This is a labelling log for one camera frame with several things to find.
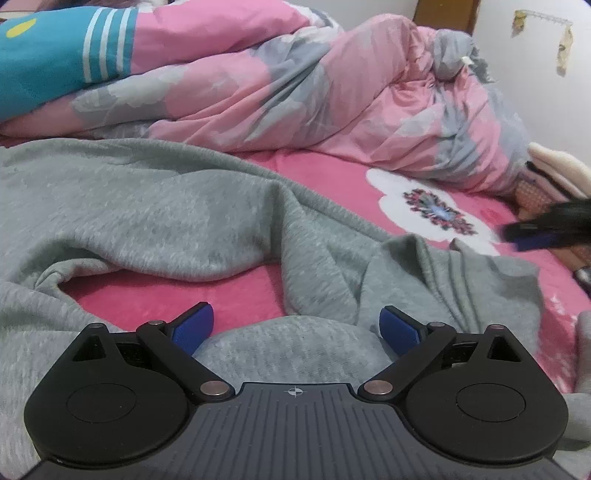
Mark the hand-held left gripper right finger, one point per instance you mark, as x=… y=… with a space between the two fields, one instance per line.
x=399 y=330

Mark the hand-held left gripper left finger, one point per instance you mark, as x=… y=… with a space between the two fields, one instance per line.
x=194 y=325

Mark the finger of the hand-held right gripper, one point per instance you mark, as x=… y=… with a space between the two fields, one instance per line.
x=531 y=237

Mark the grey sweatpants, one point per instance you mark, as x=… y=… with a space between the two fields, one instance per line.
x=161 y=207

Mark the stack of folded clothes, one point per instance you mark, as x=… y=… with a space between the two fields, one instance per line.
x=554 y=161

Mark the wooden door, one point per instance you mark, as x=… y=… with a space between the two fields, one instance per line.
x=443 y=14

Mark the pink grey floral duvet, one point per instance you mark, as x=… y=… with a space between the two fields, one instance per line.
x=323 y=92

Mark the blue pink striped quilt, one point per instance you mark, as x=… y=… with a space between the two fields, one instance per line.
x=46 y=60

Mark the wall hook rack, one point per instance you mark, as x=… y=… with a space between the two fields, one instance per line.
x=561 y=50

